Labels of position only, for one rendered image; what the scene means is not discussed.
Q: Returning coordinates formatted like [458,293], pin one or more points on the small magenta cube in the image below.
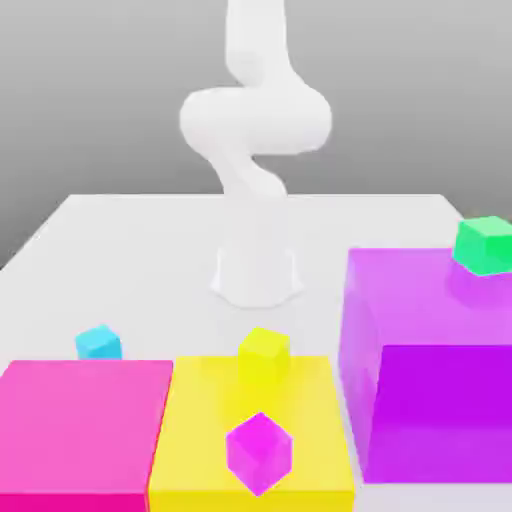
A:
[258,454]

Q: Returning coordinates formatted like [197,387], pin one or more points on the large yellow box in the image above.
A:
[192,440]

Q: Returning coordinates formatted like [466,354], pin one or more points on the small green cube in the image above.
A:
[482,244]

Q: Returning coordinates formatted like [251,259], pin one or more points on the small cyan cube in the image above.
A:
[98,342]

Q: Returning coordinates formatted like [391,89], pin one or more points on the large purple box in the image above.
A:
[432,360]

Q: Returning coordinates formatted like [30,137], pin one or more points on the large pink box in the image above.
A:
[76,428]

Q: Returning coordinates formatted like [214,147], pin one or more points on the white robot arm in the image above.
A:
[256,120]

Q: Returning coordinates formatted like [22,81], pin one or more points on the small yellow cube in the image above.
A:
[264,352]

